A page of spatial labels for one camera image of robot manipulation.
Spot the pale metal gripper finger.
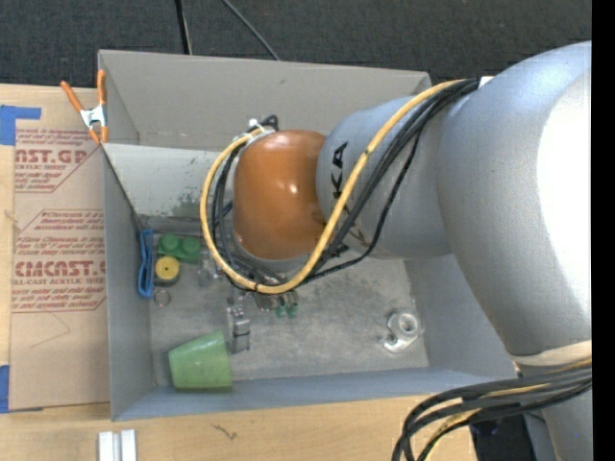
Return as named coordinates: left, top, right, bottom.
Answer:
left=227, top=304, right=253, bottom=354

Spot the green plastic cup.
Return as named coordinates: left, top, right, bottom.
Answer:
left=167, top=329, right=234, bottom=392

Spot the grey metal bin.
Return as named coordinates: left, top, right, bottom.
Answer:
left=97, top=49, right=521, bottom=423

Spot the clear glass thing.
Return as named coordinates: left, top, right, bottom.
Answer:
left=197, top=252, right=223, bottom=289

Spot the yellow and black round toy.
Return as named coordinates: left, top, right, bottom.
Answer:
left=153, top=255, right=183, bottom=288

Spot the green toy block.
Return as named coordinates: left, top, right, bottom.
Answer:
left=157, top=231, right=203, bottom=265

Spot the silver metal fitting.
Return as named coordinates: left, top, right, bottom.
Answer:
left=382, top=308, right=425, bottom=354

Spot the brown cardboard board, red print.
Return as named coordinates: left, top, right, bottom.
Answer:
left=0, top=83, right=112, bottom=413

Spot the blue strap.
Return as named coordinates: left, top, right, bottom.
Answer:
left=137, top=228, right=156, bottom=301

